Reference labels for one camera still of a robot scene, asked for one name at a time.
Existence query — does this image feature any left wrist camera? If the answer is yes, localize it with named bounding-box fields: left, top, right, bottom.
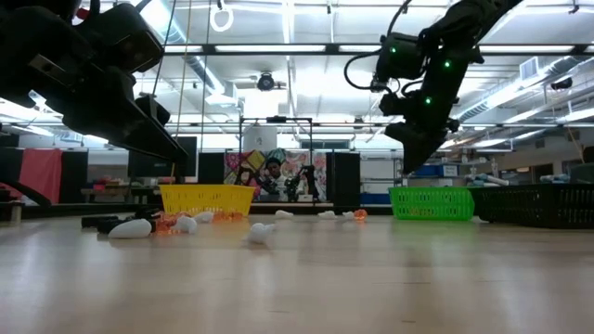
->
left=76, top=3, right=164, bottom=74

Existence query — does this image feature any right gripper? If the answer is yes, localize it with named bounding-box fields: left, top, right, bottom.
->
left=383, top=55, right=470, bottom=175

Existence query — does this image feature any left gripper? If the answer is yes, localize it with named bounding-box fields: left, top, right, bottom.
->
left=0, top=20, right=189, bottom=163

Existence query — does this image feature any yellow hanging cable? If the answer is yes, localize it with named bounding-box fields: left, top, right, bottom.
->
left=169, top=0, right=194, bottom=186

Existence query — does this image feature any orange red cloth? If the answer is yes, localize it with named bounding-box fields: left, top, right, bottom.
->
left=18, top=148, right=64, bottom=206

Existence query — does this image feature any white hanging ring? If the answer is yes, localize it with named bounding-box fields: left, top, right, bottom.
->
left=209, top=3, right=235, bottom=33

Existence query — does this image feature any person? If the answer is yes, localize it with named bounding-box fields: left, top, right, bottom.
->
left=259, top=157, right=292, bottom=203

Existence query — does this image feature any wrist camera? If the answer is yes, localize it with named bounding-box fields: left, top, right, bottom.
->
left=378, top=90, right=412, bottom=117
left=76, top=3, right=164, bottom=74

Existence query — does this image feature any yellow plastic basket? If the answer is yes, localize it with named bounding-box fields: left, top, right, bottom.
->
left=158, top=184, right=257, bottom=217

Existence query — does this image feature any black ceiling camera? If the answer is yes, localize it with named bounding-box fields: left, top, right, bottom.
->
left=256, top=71, right=277, bottom=92

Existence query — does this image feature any blue storage bin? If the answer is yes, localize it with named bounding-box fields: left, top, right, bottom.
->
left=409, top=164, right=459, bottom=179

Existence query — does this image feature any blue crate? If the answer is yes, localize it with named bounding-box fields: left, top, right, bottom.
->
left=360, top=192, right=391, bottom=205

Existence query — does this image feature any tall black cabinet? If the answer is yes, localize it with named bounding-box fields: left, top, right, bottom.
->
left=326, top=151, right=362, bottom=208

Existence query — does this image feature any green plastic basket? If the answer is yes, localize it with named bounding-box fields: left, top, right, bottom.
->
left=388, top=186, right=476, bottom=222

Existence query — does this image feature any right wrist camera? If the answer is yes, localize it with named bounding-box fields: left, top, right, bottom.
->
left=378, top=90, right=412, bottom=117

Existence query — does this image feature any black stand frame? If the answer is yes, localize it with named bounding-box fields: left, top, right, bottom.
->
left=238, top=115, right=315, bottom=186

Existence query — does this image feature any black hanging cable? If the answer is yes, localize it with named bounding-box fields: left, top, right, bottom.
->
left=160, top=0, right=178, bottom=57

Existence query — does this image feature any white fabric roll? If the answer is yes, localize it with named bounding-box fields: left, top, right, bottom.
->
left=466, top=172, right=510, bottom=187

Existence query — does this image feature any black plastic basket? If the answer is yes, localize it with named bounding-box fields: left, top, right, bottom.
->
left=467, top=182, right=594, bottom=230

